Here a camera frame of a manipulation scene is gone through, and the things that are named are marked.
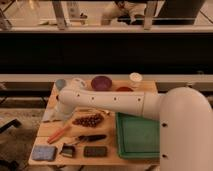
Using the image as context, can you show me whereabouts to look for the cream gripper fingers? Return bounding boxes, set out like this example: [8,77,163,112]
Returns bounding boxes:
[63,120,71,128]

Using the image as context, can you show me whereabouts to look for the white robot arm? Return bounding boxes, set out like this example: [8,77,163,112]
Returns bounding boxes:
[55,78,213,171]

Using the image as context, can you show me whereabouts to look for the purple bowl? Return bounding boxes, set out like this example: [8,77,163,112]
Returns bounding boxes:
[91,76,112,91]

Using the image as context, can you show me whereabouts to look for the red bowl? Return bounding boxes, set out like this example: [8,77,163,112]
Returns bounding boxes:
[116,86,133,92]

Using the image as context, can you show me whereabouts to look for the grey blue triangular cloth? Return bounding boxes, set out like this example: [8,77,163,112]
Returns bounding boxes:
[42,113,61,123]

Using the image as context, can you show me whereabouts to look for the dark grape bunch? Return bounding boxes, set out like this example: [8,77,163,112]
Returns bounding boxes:
[73,114,104,127]

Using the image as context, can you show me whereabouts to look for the blue cup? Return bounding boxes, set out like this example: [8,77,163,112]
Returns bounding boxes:
[55,79,66,91]

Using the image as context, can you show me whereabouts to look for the black rectangular block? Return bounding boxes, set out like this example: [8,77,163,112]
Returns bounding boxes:
[83,146,108,157]

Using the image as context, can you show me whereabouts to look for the blue sponge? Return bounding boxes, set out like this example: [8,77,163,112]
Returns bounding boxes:
[32,145,57,161]

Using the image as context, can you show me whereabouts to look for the green plastic tray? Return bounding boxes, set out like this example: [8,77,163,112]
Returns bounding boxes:
[115,113,160,159]

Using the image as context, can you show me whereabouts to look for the white paper cup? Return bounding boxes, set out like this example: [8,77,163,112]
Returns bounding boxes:
[129,72,143,88]

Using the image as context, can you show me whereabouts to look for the black handled knife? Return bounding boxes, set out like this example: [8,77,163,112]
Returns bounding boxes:
[76,134,107,143]

